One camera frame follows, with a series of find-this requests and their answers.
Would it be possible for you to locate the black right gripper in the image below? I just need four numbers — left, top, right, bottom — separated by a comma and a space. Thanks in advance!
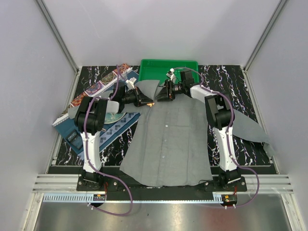
154, 80, 184, 103

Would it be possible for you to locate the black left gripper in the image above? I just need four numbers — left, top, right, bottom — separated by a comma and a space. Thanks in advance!
122, 87, 153, 107

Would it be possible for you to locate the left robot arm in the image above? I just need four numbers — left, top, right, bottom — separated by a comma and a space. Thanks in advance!
74, 85, 154, 191

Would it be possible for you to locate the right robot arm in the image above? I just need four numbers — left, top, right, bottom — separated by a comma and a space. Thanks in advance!
156, 68, 241, 191

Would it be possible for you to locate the green plastic tray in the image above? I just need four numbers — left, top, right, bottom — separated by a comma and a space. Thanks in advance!
139, 59, 198, 84

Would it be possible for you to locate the clear small glass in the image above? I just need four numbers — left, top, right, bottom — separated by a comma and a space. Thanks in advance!
119, 71, 128, 82

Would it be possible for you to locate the teal patterned plate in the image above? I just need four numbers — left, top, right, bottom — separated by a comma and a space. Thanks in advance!
104, 113, 126, 124

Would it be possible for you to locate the colourful patterned table runner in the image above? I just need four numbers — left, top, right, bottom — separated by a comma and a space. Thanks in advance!
52, 64, 132, 127

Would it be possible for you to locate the blue patterned placemat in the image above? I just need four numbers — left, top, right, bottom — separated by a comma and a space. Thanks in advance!
52, 70, 140, 156

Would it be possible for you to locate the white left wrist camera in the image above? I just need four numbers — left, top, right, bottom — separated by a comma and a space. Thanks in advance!
125, 77, 137, 90

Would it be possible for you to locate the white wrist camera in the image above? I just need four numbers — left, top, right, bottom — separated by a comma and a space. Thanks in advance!
125, 77, 137, 90
166, 68, 176, 81

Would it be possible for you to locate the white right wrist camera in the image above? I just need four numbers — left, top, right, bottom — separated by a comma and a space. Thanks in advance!
166, 68, 176, 81

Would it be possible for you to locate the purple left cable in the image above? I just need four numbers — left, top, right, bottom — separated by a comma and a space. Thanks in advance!
85, 64, 133, 215

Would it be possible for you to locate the purple cable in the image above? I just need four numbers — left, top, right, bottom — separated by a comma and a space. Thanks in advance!
172, 66, 259, 208
85, 64, 133, 215

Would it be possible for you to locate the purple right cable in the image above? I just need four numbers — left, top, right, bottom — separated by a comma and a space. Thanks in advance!
172, 66, 259, 208

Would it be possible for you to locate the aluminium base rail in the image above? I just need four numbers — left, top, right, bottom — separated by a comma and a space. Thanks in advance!
33, 167, 293, 204

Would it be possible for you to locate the left frame post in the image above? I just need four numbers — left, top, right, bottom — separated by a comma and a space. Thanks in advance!
34, 0, 79, 73

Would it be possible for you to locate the frame post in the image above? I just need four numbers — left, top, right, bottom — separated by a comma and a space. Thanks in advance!
34, 0, 79, 73
243, 0, 289, 72

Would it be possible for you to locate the right frame post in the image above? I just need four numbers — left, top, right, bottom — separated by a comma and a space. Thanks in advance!
243, 0, 289, 72

